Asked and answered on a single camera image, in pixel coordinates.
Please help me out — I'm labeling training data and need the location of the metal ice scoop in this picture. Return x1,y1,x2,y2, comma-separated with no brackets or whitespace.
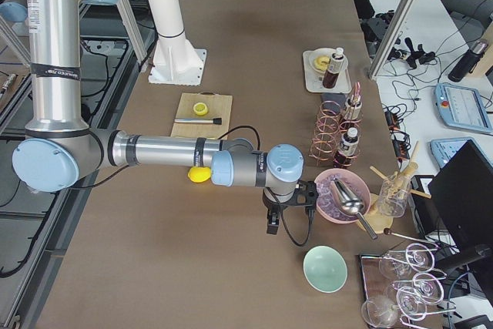
330,179,377,240

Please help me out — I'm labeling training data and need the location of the yellow lemon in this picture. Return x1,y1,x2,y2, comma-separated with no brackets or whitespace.
187,166,211,183

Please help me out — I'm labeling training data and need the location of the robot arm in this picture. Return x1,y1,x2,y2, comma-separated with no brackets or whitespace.
12,0,309,234

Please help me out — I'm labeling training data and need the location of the blue teach pendant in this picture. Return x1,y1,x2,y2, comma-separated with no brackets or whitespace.
429,136,491,169
434,83,492,134

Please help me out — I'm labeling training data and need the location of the aluminium frame post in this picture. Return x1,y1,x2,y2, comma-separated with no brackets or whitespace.
368,0,415,82

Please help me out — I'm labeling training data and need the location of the white serving tray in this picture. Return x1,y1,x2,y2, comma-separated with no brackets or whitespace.
303,50,352,94

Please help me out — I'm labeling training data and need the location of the bamboo cutting board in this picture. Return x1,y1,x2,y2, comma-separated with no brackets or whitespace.
170,93,233,139

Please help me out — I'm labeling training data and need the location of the black monitor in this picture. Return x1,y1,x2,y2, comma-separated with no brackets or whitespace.
428,140,492,251

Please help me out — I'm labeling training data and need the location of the clear ice cubes pile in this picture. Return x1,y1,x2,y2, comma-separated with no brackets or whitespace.
316,173,367,219

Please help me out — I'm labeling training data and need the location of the wooden glass holder stand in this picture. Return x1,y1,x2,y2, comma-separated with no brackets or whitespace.
369,141,431,234

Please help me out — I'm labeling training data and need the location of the black tray with glasses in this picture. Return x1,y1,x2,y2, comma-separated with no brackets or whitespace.
360,256,456,328

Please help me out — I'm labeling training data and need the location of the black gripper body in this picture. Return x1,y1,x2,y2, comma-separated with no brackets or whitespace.
263,186,299,216

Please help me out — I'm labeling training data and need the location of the ring donut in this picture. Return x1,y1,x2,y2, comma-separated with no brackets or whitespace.
314,55,330,71

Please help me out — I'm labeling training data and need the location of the pink bowl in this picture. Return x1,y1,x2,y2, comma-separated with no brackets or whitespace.
314,168,372,225

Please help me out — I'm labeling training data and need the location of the clear glass beaker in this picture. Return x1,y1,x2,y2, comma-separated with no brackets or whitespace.
377,173,411,217

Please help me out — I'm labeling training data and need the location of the grey folded cloth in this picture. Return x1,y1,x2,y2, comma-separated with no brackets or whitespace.
320,92,347,106

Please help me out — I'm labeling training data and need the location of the steel muddler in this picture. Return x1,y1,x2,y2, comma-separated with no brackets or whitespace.
174,117,223,126

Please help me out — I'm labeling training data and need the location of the mint green bowl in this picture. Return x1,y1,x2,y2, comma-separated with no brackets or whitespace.
303,246,347,294

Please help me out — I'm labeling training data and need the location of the wine glass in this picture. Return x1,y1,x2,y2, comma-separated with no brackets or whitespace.
361,295,401,328
386,273,444,321
379,243,434,280

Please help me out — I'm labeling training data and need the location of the copper wire bottle rack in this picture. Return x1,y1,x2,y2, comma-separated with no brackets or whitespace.
310,82,361,169

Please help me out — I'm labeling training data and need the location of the lemon half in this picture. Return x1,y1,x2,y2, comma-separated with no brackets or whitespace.
193,102,209,116

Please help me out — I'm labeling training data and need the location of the white plate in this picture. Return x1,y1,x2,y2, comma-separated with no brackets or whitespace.
308,48,336,74

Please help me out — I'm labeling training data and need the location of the black thermos bottle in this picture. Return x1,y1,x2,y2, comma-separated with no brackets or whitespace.
448,39,489,82

